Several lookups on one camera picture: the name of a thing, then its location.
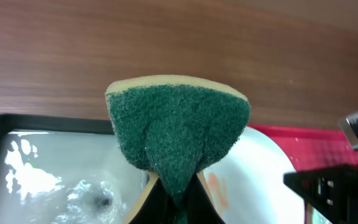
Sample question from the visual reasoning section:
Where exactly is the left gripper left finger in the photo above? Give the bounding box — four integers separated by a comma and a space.
132, 177, 175, 224

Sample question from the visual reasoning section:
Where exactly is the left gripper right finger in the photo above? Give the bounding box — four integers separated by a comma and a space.
185, 174, 224, 224

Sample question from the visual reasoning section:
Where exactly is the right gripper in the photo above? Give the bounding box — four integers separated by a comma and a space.
283, 164, 358, 224

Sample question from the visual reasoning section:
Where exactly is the white round plate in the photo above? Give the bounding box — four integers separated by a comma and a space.
203, 127, 305, 224

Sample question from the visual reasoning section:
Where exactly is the green yellow sponge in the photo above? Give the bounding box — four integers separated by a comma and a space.
105, 75, 250, 224

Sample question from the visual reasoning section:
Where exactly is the red plastic tray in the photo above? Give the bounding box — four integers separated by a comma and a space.
249, 123, 358, 224

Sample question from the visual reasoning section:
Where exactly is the black water basin tray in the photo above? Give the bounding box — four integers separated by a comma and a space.
0, 114, 149, 223

